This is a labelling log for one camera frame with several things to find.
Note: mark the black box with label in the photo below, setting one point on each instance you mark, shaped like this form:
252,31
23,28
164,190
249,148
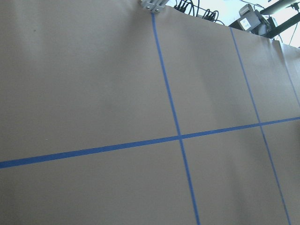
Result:
251,21

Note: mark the aluminium frame post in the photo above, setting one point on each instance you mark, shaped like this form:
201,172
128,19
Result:
154,6

